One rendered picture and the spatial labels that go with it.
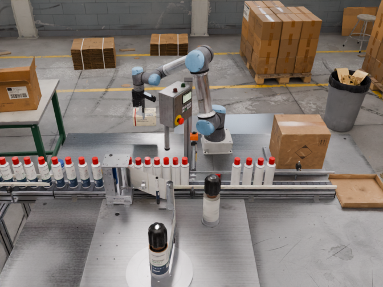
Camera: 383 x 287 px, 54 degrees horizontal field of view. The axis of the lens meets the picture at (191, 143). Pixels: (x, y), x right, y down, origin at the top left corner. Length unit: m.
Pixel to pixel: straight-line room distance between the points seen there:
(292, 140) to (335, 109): 2.25
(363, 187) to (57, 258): 1.80
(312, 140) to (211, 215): 0.84
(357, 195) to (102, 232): 1.48
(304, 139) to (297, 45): 3.28
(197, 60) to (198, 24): 5.26
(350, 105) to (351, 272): 2.76
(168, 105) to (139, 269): 0.81
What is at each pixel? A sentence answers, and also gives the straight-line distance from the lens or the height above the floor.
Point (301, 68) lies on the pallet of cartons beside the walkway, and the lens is 5.68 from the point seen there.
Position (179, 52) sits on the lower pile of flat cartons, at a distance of 6.45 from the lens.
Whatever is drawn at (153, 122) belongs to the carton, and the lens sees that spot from 2.63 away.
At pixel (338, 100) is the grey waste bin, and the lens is 4.50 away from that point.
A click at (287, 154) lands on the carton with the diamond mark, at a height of 0.97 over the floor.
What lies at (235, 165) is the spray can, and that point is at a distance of 2.12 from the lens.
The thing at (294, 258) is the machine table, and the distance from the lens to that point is 2.00.
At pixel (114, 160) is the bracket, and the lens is 2.01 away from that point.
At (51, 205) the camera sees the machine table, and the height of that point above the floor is 0.83.
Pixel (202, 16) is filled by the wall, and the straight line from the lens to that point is 7.40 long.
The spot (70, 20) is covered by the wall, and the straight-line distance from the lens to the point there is 7.60.
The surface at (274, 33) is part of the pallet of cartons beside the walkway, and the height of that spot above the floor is 0.74.
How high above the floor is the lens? 2.34
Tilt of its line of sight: 34 degrees down
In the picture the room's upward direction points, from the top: 1 degrees clockwise
